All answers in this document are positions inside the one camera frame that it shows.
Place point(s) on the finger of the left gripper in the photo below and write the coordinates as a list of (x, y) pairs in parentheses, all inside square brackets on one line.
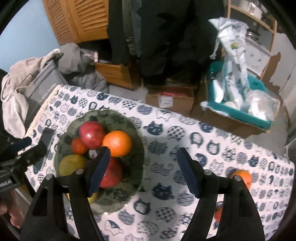
[(30, 156), (12, 150)]

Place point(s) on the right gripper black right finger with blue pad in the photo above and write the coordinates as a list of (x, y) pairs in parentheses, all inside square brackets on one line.
[(239, 220)]

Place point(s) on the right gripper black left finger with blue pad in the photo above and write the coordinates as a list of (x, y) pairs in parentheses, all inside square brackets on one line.
[(46, 220)]

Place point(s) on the small tangerine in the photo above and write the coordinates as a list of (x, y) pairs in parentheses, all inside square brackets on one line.
[(78, 147), (217, 214)]

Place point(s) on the large dark red apple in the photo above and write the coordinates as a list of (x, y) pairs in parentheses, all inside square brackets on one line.
[(113, 174)]

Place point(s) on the person's left hand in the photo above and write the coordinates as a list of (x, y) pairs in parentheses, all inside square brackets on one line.
[(9, 205)]

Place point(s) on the black smartphone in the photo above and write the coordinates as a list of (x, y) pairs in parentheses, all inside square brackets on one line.
[(45, 141)]

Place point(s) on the large orange far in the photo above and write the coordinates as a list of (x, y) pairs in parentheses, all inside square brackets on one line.
[(245, 175)]

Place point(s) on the large orange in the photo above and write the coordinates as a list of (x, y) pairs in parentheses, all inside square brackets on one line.
[(119, 143), (245, 175)]

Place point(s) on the yellow green pear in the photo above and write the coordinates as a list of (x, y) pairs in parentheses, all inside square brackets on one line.
[(91, 199)]

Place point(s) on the grey tote bag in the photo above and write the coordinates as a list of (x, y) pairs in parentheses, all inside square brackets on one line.
[(39, 89)]

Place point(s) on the small red apple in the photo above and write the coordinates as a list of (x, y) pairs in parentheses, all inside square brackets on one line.
[(92, 134)]

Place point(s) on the cat pattern tablecloth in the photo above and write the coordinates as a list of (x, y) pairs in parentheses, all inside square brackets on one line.
[(163, 207)]

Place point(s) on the large orange near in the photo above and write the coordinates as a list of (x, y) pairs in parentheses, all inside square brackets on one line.
[(119, 143)]

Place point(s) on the grey clothes pile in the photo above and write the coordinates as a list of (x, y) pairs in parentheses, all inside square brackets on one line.
[(29, 82)]

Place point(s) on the green glass bowl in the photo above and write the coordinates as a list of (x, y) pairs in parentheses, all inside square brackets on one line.
[(112, 199)]

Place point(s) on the teal storage box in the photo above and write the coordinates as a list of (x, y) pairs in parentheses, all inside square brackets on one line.
[(235, 114)]

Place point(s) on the clear plastic bag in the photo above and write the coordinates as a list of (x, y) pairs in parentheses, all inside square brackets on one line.
[(261, 105)]

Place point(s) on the cardboard box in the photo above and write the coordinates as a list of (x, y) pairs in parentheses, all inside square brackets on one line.
[(178, 99)]

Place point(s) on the wooden louvered cabinet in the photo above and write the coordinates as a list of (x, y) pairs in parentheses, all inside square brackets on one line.
[(77, 21)]

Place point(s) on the white patterned storage box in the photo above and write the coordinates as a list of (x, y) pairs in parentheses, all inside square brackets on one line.
[(256, 57)]

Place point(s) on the white printed plastic bag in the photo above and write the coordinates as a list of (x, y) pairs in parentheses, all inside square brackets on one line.
[(231, 35)]

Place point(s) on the steel pot on shelf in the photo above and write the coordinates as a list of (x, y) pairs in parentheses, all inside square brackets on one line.
[(253, 35)]

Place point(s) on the black hanging coat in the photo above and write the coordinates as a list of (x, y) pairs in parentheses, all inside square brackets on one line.
[(165, 39)]

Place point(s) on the wooden shelf rack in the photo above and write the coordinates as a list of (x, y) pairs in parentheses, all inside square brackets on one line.
[(266, 26)]

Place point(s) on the white cooking pot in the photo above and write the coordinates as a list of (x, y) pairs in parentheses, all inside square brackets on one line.
[(251, 7)]

